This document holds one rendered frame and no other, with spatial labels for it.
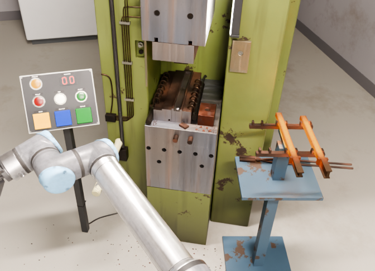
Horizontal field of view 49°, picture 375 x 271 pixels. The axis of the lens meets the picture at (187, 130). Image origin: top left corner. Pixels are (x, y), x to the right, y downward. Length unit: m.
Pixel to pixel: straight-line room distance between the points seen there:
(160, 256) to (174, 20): 1.18
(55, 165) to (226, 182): 1.56
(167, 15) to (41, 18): 3.30
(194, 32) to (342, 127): 2.37
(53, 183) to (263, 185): 1.18
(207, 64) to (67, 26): 2.85
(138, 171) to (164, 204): 0.29
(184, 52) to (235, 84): 0.37
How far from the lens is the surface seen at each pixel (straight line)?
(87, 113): 2.11
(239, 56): 2.08
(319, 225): 3.06
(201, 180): 2.35
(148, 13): 1.93
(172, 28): 1.93
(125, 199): 1.12
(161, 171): 2.35
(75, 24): 5.11
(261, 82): 2.17
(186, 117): 2.16
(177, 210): 2.56
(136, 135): 2.49
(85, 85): 2.11
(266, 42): 2.07
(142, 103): 2.34
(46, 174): 1.23
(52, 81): 2.12
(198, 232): 2.69
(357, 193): 3.38
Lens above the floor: 2.22
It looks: 37 degrees down
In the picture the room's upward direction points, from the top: 2 degrees clockwise
